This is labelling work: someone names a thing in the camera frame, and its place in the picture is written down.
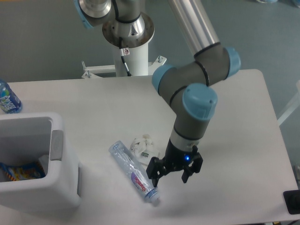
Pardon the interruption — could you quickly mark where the white frame leg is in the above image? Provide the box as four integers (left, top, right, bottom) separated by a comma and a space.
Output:
277, 80, 300, 126

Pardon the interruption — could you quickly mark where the black device at table edge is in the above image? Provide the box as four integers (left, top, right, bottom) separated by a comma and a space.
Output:
283, 189, 300, 215

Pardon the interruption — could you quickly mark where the white plastic wrapper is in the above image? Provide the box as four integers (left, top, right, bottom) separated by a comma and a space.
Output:
130, 134, 159, 166

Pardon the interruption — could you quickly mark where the clear plastic water bottle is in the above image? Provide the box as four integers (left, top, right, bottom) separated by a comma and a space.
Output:
109, 141, 160, 206

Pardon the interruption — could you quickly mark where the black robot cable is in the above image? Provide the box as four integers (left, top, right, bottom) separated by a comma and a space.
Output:
118, 37, 132, 77

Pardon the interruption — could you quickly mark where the blue labelled drink bottle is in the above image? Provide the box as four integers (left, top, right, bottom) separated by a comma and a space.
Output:
0, 79, 23, 114

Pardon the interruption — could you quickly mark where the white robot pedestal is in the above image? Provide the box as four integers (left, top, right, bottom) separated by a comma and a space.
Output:
81, 13, 167, 79

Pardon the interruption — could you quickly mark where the colourful snack wrapper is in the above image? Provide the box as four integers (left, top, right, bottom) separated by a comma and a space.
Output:
0, 161, 46, 181

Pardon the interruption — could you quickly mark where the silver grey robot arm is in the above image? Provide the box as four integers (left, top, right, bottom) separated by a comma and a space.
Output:
75, 0, 240, 186

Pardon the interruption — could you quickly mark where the white trash can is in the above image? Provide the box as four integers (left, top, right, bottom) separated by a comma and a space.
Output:
0, 112, 82, 212

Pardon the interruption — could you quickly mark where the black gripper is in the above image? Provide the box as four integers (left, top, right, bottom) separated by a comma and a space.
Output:
146, 140, 203, 188

